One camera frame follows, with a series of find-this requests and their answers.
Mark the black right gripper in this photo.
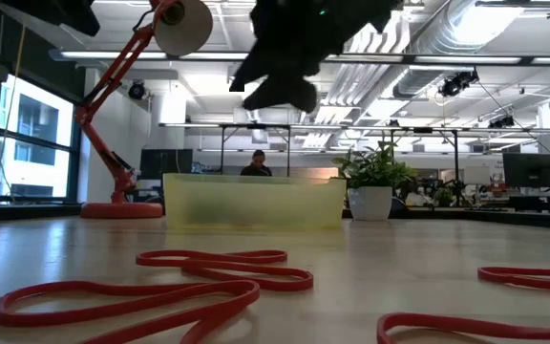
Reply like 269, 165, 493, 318
229, 0, 398, 114

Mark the red rubber band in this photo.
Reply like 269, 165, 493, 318
135, 248, 315, 293
476, 266, 550, 311
0, 279, 262, 344
376, 312, 550, 344

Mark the yellow translucent plastic bin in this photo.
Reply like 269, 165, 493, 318
162, 172, 348, 234

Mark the long fluorescent light strip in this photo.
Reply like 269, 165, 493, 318
59, 50, 252, 62
325, 54, 550, 67

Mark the person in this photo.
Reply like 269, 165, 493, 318
239, 148, 273, 178

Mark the round black speaker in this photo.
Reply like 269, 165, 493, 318
127, 79, 147, 101

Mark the black computer monitor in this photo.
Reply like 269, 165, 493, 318
502, 152, 550, 189
138, 148, 195, 181

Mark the green plant in white pot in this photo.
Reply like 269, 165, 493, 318
334, 140, 418, 223

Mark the red desk lamp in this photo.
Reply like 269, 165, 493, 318
74, 0, 215, 220

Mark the black workstation frame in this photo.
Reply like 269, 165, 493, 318
350, 124, 462, 192
218, 122, 294, 176

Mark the black hanging camera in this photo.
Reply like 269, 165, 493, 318
488, 115, 516, 129
438, 68, 480, 99

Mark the silver ventilation duct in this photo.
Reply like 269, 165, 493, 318
322, 0, 527, 111

